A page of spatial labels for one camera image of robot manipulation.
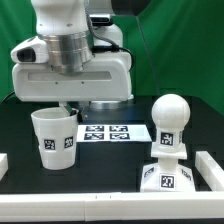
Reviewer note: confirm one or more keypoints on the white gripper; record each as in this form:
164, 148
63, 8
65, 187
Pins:
105, 77

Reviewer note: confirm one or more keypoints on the white lamp shade cup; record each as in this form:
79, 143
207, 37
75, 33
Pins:
56, 132

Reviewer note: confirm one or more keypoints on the white light bulb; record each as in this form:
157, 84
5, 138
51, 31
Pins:
170, 114

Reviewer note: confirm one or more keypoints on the white lamp base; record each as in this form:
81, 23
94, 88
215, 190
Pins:
167, 175

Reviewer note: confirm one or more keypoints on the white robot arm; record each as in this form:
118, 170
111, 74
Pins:
69, 60

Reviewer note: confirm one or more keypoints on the white marker tag sheet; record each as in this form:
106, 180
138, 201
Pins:
113, 133

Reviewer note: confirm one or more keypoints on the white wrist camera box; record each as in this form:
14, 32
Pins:
32, 50

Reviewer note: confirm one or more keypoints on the white left rail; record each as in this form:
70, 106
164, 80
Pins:
3, 164

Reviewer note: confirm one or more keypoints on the white rail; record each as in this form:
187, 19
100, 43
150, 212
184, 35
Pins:
3, 164
111, 206
210, 170

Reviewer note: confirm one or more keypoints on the black camera on stand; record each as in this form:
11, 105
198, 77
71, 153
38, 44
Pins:
100, 19

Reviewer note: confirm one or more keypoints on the white front rail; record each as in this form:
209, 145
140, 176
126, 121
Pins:
111, 206

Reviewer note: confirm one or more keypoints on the white right rail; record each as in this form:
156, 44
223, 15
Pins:
210, 170

